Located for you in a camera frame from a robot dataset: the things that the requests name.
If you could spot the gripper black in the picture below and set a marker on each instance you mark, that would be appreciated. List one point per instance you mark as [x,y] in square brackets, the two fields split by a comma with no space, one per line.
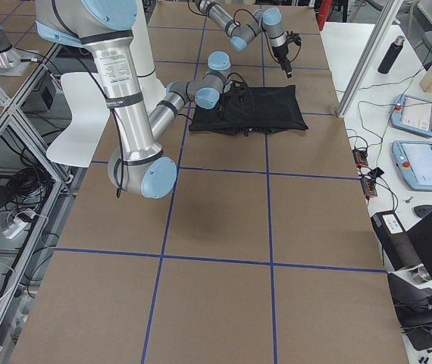
[230,92]
[281,53]

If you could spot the black graphic t-shirt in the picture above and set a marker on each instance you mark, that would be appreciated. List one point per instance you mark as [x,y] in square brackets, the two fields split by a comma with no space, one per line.
[271,110]

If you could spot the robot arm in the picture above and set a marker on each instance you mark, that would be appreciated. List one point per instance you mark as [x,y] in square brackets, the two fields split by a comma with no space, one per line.
[105,29]
[268,21]

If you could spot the black water bottle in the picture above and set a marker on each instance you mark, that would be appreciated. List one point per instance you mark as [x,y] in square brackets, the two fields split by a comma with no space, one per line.
[391,55]

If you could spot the upper teach pendant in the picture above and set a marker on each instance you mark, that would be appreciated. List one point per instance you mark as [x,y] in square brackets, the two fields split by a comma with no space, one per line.
[412,114]

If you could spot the teach pendant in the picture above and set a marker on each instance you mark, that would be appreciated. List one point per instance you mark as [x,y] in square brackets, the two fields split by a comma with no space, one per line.
[413,160]
[412,114]

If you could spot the orange terminal strip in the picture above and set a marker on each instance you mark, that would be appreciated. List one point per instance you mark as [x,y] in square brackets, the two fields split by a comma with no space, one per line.
[366,174]

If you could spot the white plastic chair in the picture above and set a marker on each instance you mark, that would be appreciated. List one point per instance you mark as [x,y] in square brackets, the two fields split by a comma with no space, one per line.
[76,145]

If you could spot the lower teach pendant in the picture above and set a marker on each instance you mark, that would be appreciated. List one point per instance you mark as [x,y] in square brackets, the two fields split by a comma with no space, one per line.
[413,160]

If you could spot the black computer mouse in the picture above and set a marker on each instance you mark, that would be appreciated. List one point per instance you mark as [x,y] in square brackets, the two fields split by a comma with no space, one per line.
[422,211]

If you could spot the black box device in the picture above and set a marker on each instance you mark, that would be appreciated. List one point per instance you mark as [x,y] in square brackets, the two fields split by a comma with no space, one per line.
[394,240]

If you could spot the aluminium frame post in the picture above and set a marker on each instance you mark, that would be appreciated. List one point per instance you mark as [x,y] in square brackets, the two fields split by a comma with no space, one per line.
[378,33]

